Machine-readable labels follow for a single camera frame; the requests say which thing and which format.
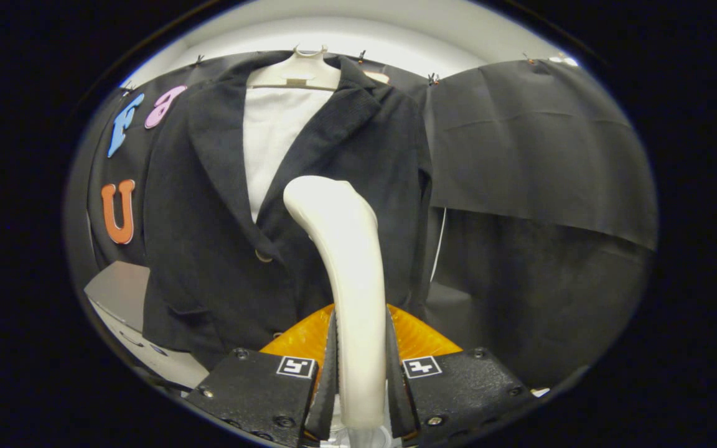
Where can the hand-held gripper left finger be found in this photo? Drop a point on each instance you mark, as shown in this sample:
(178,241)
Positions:
(253,392)

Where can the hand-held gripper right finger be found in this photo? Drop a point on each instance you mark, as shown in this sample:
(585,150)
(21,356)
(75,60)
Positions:
(464,392)

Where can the black suit jacket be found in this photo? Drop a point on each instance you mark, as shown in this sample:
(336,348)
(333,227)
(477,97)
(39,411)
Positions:
(209,249)

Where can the white garment steamer head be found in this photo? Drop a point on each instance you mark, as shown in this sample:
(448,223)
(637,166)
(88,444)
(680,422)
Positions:
(355,280)

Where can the small cardboard box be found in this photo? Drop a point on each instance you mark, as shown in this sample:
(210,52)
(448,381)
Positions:
(540,392)

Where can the grey drawer cabinet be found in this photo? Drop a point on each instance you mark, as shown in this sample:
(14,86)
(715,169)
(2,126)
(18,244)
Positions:
(116,286)

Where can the black backdrop cloth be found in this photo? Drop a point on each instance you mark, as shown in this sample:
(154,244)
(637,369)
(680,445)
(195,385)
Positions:
(520,155)

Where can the white mannequin torso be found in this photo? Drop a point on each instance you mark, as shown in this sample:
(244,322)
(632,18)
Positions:
(271,137)

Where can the ceiling light panel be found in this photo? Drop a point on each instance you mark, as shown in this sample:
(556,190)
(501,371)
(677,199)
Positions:
(564,61)

